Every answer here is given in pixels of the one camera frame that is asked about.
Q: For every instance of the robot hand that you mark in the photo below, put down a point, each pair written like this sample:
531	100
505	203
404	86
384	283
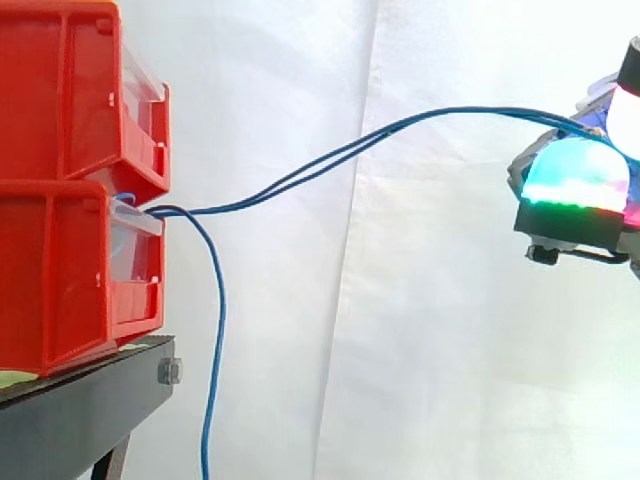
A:
570	200

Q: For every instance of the red bin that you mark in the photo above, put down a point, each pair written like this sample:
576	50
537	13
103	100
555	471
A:
60	90
55	270

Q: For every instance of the black stand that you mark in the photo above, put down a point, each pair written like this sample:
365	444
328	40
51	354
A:
65	415

